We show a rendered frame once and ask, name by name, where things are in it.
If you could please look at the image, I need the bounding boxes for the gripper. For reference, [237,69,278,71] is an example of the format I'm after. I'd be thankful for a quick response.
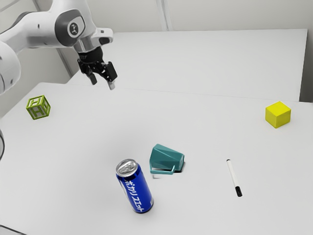
[77,46,118,91]

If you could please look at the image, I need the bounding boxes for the teal faceted mug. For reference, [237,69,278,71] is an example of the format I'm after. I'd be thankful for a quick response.
[149,143,185,175]

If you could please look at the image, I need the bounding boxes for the green letter block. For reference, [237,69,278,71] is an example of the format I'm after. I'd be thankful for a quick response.
[25,94,51,120]

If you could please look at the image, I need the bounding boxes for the blue drink can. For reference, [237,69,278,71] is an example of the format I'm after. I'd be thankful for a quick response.
[115,158,154,214]

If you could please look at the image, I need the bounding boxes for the white pen with black cap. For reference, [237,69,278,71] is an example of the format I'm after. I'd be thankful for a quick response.
[226,159,243,198]

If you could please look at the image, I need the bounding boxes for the yellow cube block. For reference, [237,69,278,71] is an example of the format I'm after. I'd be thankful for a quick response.
[265,100,292,129]

